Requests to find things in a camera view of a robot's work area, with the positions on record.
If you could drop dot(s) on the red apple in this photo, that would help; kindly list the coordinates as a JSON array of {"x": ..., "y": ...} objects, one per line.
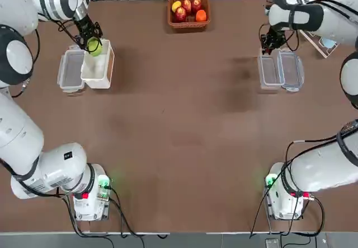
[
  {"x": 180, "y": 14},
  {"x": 197, "y": 4},
  {"x": 187, "y": 5}
]

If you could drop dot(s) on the blue cup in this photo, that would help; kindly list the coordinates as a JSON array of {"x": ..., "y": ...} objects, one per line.
[{"x": 327, "y": 43}]

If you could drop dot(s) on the green apple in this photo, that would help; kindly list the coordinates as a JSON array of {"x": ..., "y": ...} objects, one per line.
[{"x": 94, "y": 47}]

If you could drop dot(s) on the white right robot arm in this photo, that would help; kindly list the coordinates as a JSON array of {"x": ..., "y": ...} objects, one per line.
[{"x": 321, "y": 172}]

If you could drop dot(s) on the orange fruit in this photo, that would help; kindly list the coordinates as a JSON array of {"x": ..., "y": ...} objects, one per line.
[{"x": 200, "y": 15}]

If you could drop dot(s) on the clear plastic box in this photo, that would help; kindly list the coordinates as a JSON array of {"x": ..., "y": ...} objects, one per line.
[{"x": 269, "y": 73}]

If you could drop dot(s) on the blue-rimmed clear lid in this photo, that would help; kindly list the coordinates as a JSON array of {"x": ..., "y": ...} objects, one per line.
[{"x": 292, "y": 71}]

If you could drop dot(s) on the yellow lemon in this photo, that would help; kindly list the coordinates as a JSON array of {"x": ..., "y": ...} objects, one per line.
[{"x": 176, "y": 6}]

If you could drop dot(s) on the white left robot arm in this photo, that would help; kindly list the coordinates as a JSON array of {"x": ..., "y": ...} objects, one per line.
[{"x": 25, "y": 136}]

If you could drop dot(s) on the clear clip-lock lid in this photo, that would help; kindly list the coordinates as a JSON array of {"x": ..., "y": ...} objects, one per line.
[{"x": 71, "y": 69}]

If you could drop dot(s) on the grey small box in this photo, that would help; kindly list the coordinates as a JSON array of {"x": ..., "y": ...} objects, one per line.
[{"x": 272, "y": 243}]

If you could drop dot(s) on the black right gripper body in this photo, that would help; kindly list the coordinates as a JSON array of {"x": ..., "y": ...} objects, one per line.
[{"x": 276, "y": 34}]

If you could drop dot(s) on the brown fruit basket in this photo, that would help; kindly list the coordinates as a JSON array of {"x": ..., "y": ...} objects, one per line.
[{"x": 188, "y": 25}]

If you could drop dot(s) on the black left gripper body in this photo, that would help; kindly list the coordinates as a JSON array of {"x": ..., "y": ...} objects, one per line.
[{"x": 86, "y": 28}]

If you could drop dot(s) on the white plastic box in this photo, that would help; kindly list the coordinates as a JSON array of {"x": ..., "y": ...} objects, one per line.
[{"x": 98, "y": 71}]

